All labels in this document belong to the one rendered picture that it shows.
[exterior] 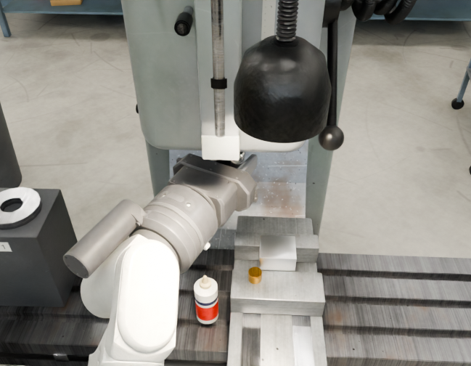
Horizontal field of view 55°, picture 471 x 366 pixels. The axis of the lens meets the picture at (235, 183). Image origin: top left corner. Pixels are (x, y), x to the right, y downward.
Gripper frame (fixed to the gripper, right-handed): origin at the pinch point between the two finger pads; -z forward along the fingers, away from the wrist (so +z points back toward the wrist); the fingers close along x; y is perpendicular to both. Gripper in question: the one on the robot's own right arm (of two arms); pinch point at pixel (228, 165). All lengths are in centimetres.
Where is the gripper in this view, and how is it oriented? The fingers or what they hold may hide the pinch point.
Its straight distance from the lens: 65.5
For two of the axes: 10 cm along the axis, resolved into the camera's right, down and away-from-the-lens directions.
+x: -8.9, -3.0, 3.5
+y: 0.0, 7.6, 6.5
